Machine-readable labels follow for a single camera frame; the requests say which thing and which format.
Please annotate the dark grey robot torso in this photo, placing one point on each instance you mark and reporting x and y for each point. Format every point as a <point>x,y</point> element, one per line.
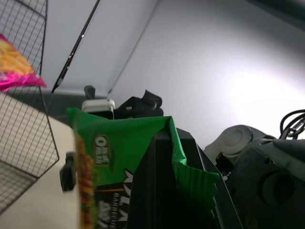
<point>262,186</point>

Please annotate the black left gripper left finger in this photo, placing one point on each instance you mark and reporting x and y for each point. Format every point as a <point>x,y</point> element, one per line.
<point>68,174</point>

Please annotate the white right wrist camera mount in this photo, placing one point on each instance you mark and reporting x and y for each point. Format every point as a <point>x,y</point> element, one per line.
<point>98,105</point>

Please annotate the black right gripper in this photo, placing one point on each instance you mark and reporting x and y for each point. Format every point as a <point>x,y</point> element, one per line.
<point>133,108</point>

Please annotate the thin black pole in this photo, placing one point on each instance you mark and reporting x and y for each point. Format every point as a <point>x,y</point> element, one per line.
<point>72,53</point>

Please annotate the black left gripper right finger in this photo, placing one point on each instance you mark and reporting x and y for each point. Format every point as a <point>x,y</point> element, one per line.
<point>155,190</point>

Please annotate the silver snap hook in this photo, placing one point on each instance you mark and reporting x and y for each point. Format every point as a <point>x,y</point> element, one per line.
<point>295,127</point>

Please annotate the green snack bag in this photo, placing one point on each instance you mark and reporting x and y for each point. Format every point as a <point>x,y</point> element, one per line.
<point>114,136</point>

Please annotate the pink snack bag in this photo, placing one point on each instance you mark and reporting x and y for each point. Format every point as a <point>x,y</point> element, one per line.
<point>14,59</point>

